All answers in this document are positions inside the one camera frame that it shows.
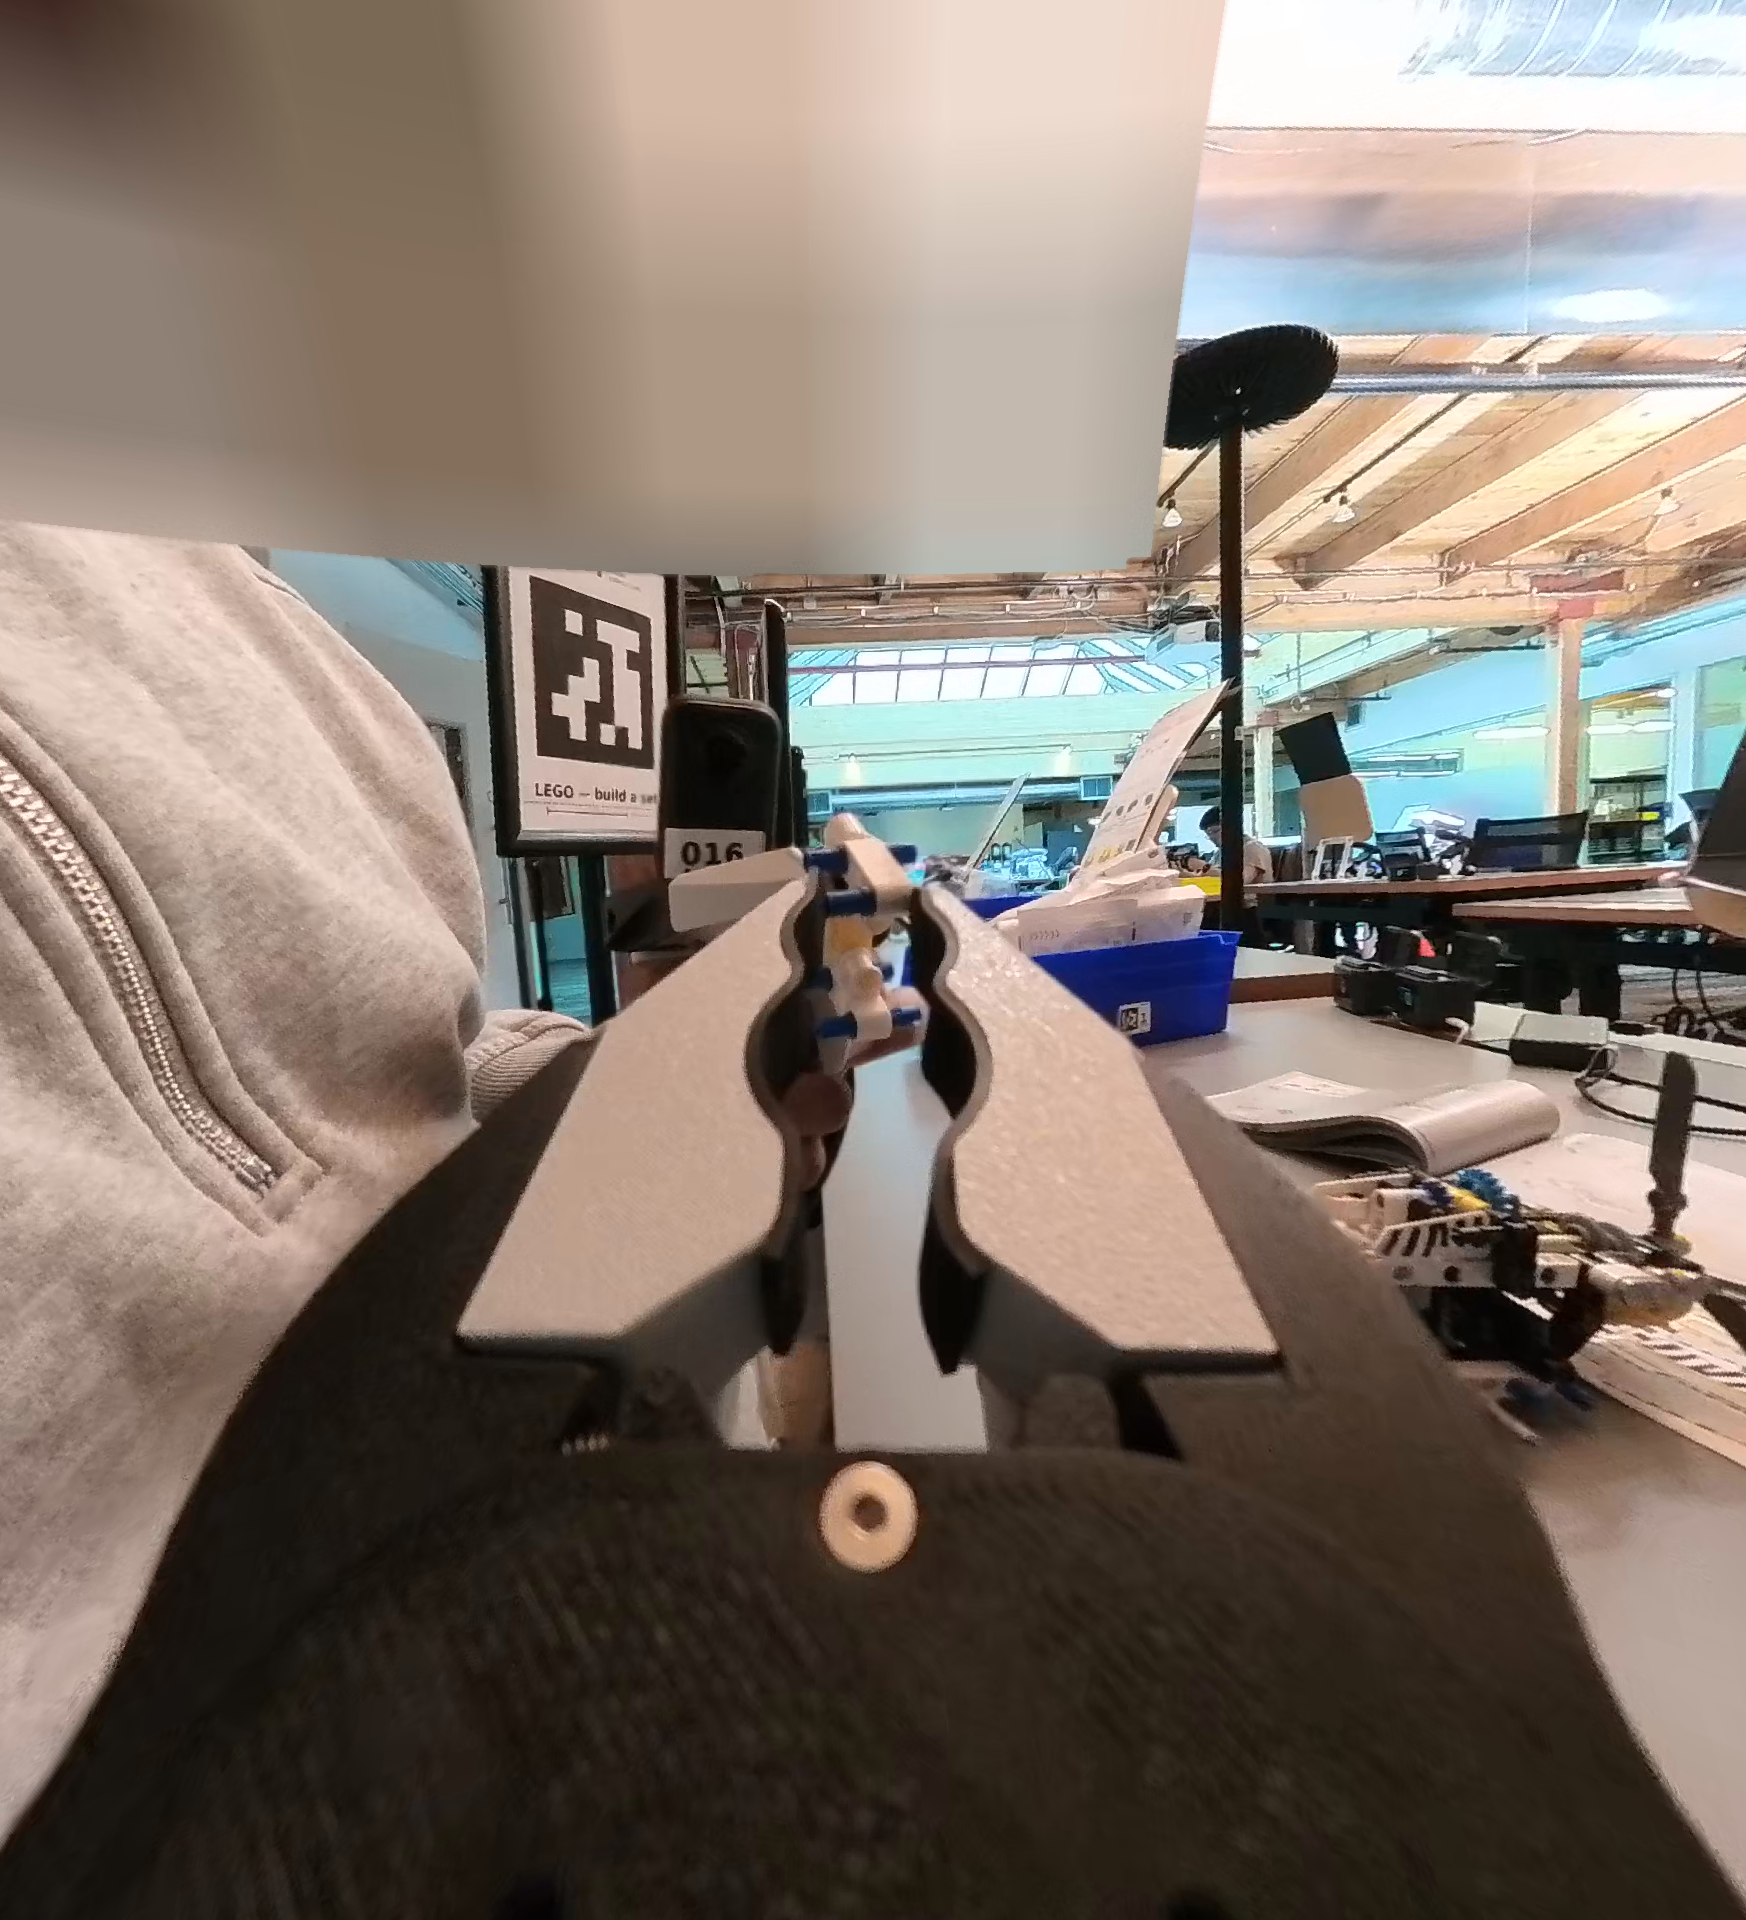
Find skylight windows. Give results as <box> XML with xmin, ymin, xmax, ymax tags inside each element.
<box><xmin>786</xmin><ymin>641</ymin><xmax>1190</xmax><ymax>710</ymax></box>

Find flat metal air duct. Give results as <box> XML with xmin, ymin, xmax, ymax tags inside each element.
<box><xmin>1200</xmin><ymin>127</ymin><xmax>1746</xmax><ymax>340</ymax></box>

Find white yellow blue lego assembly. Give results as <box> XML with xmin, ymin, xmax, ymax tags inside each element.
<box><xmin>798</xmin><ymin>815</ymin><xmax>924</xmax><ymax>1070</ymax></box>

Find white instruction booklet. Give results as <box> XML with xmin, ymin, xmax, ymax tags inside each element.
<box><xmin>1206</xmin><ymin>1070</ymin><xmax>1563</xmax><ymax>1176</ymax></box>

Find black pole with toothed disc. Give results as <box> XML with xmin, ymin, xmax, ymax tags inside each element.
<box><xmin>1162</xmin><ymin>321</ymin><xmax>1344</xmax><ymax>935</ymax></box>

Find blue plastic bin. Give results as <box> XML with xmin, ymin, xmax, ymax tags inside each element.
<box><xmin>964</xmin><ymin>897</ymin><xmax>1244</xmax><ymax>1050</ymax></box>

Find framed marker sign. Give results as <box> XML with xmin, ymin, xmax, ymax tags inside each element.
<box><xmin>482</xmin><ymin>567</ymin><xmax>684</xmax><ymax>860</ymax></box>

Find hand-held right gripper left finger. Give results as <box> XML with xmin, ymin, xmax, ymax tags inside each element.
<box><xmin>457</xmin><ymin>877</ymin><xmax>824</xmax><ymax>1399</ymax></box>

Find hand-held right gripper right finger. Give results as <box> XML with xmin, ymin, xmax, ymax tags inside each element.
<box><xmin>908</xmin><ymin>885</ymin><xmax>1286</xmax><ymax>1380</ymax></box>

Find black device box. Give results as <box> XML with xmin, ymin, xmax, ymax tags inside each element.
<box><xmin>1330</xmin><ymin>927</ymin><xmax>1504</xmax><ymax>1026</ymax></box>

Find open instruction manual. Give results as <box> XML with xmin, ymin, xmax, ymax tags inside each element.
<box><xmin>1488</xmin><ymin>1131</ymin><xmax>1746</xmax><ymax>1322</ymax></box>

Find zebra striped lego helicopter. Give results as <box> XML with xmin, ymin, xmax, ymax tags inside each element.
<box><xmin>1315</xmin><ymin>1050</ymin><xmax>1746</xmax><ymax>1445</ymax></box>

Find leaning instruction card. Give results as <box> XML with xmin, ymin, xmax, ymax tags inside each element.
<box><xmin>1080</xmin><ymin>681</ymin><xmax>1238</xmax><ymax>874</ymax></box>

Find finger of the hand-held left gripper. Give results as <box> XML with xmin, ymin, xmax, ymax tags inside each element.
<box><xmin>668</xmin><ymin>846</ymin><xmax>809</xmax><ymax>935</ymax></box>

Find black metal frame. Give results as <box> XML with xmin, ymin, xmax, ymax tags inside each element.
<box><xmin>721</xmin><ymin>597</ymin><xmax>795</xmax><ymax>707</ymax></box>

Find person's left hand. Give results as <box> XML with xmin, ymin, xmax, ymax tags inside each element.
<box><xmin>786</xmin><ymin>1070</ymin><xmax>857</xmax><ymax>1194</ymax></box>

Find black and beige panel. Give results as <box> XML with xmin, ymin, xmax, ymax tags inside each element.
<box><xmin>1276</xmin><ymin>711</ymin><xmax>1373</xmax><ymax>882</ymax></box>

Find black cable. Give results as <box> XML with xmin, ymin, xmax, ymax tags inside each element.
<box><xmin>1575</xmin><ymin>1067</ymin><xmax>1746</xmax><ymax>1145</ymax></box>

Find long wooden desk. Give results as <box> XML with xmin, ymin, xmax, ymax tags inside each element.
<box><xmin>1251</xmin><ymin>862</ymin><xmax>1715</xmax><ymax>1022</ymax></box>

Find person in grey hoodie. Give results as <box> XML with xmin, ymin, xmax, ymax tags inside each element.
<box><xmin>0</xmin><ymin>511</ymin><xmax>494</xmax><ymax>1913</ymax></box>

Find black computer monitor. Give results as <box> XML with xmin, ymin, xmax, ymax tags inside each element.
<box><xmin>1471</xmin><ymin>810</ymin><xmax>1590</xmax><ymax>874</ymax></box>

